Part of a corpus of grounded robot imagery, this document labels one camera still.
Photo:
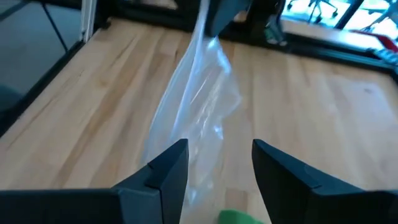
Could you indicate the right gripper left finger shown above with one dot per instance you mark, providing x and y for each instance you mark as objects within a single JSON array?
[{"x": 93, "y": 207}]

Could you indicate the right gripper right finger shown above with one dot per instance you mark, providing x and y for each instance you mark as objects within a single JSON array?
[{"x": 311, "y": 205}]

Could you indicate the white frame strip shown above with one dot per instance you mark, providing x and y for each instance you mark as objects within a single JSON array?
[{"x": 88, "y": 18}]

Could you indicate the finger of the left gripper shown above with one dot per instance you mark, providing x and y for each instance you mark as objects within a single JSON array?
[{"x": 227, "y": 12}]

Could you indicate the dark green mesh sheet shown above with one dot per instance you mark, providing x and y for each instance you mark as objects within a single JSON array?
[{"x": 239, "y": 217}]

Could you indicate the clear plastic bag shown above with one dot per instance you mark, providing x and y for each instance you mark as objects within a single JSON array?
[{"x": 199, "y": 93}]

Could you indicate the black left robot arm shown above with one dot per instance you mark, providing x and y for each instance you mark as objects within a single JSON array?
[{"x": 267, "y": 21}]

